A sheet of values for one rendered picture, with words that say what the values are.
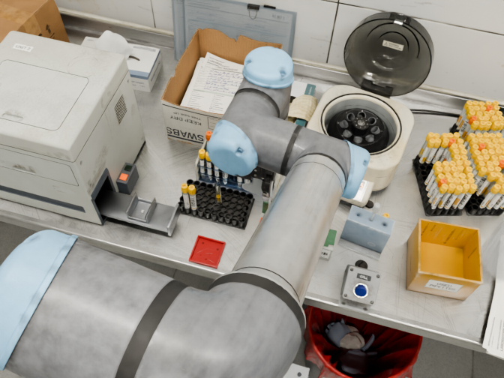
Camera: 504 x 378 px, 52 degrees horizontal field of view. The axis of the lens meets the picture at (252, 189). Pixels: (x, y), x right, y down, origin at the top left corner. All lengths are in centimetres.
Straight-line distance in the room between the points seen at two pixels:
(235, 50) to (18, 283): 115
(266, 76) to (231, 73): 71
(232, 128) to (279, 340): 36
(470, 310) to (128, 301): 96
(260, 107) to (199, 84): 71
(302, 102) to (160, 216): 47
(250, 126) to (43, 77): 59
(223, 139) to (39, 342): 39
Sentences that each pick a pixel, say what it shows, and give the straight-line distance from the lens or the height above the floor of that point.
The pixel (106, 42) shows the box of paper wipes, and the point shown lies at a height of 97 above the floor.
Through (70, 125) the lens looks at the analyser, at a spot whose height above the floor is 117.
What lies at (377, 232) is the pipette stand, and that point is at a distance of 117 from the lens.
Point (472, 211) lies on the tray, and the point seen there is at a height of 89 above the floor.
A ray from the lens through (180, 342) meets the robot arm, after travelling 38.
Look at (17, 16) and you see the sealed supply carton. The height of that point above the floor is 106.
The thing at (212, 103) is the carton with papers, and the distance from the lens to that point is 139.
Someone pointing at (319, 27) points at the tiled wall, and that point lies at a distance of 145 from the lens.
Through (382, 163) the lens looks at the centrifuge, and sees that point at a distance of 124.
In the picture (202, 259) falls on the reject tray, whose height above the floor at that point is 88.
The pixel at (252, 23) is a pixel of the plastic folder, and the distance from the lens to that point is 147.
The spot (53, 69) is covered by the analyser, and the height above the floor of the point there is 117.
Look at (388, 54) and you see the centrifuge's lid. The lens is 141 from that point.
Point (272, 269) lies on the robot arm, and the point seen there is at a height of 152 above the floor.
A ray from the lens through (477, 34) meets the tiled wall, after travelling 143.
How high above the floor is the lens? 195
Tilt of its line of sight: 57 degrees down
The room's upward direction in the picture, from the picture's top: 3 degrees clockwise
